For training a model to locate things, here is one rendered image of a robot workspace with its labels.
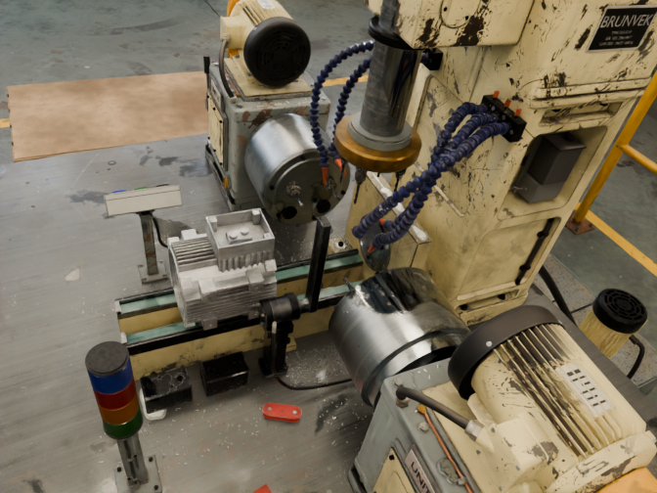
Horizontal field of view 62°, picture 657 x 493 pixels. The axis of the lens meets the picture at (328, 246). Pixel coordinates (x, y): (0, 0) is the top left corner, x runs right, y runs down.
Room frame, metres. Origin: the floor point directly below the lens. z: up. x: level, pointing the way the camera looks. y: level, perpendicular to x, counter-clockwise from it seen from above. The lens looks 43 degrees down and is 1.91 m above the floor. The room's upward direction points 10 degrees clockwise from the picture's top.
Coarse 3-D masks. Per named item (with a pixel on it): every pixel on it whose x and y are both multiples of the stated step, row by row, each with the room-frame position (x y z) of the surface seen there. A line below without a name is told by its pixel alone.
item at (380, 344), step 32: (352, 288) 0.80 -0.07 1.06; (384, 288) 0.72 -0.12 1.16; (416, 288) 0.74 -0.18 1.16; (352, 320) 0.68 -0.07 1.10; (384, 320) 0.66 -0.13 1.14; (416, 320) 0.65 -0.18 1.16; (448, 320) 0.67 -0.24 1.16; (352, 352) 0.63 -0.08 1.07; (384, 352) 0.60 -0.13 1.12; (416, 352) 0.60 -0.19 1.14; (448, 352) 0.62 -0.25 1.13
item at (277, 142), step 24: (288, 120) 1.26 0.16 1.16; (264, 144) 1.19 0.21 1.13; (288, 144) 1.16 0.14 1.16; (312, 144) 1.17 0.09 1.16; (264, 168) 1.12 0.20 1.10; (288, 168) 1.11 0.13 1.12; (312, 168) 1.14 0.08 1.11; (336, 168) 1.18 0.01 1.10; (264, 192) 1.09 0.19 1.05; (288, 192) 1.09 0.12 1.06; (312, 192) 1.15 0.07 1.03; (336, 192) 1.18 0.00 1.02; (288, 216) 1.11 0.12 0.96; (312, 216) 1.16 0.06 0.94
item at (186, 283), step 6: (168, 240) 0.82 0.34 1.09; (174, 240) 0.82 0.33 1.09; (168, 246) 0.82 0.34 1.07; (264, 264) 0.81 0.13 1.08; (270, 264) 0.80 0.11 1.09; (270, 270) 0.79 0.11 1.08; (276, 270) 0.80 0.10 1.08; (180, 282) 0.71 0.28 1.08; (186, 282) 0.71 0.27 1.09; (192, 282) 0.72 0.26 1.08; (186, 288) 0.71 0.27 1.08; (192, 288) 0.71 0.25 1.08; (186, 324) 0.71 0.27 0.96; (192, 324) 0.71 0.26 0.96
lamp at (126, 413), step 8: (136, 392) 0.44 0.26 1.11; (96, 400) 0.41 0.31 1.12; (136, 400) 0.43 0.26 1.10; (104, 408) 0.40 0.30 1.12; (120, 408) 0.41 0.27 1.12; (128, 408) 0.42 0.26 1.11; (136, 408) 0.43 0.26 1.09; (104, 416) 0.41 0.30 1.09; (112, 416) 0.40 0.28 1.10; (120, 416) 0.41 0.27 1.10; (128, 416) 0.41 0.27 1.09; (112, 424) 0.40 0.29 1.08
